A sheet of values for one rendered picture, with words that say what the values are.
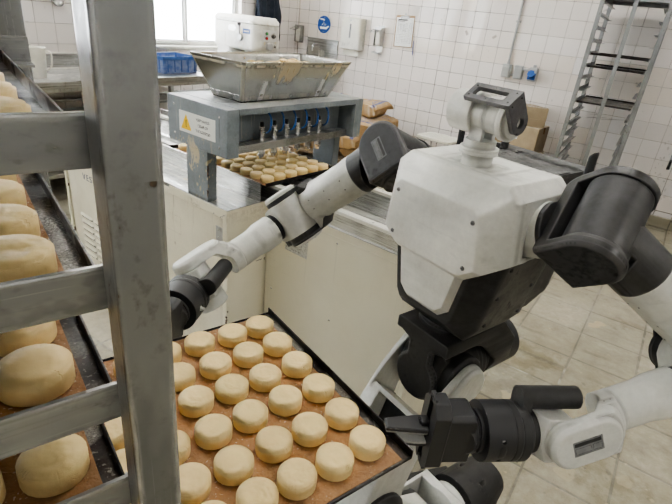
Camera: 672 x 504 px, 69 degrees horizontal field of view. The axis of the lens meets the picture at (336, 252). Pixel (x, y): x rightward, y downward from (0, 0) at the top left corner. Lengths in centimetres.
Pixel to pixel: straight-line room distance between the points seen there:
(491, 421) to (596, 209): 33
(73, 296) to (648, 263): 69
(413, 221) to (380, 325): 85
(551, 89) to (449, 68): 108
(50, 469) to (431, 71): 558
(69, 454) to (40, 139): 27
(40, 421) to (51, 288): 9
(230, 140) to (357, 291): 65
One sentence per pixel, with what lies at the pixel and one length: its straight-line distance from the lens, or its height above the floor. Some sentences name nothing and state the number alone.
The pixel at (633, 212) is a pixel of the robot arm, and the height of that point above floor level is 129.
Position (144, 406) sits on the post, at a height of 125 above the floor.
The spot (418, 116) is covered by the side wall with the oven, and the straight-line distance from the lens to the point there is 590.
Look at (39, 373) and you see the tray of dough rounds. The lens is 41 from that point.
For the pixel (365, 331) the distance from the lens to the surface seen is 172.
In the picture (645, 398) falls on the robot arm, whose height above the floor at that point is 102.
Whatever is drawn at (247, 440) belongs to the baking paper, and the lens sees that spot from 73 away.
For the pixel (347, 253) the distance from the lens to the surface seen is 165.
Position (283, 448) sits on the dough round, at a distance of 69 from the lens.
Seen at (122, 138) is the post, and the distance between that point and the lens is 27.
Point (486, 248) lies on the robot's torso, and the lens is 78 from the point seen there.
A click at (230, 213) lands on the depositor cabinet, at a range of 176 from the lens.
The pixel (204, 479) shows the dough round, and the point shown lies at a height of 97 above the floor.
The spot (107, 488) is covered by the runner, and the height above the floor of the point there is 115.
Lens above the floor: 148
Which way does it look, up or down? 26 degrees down
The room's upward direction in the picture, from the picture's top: 6 degrees clockwise
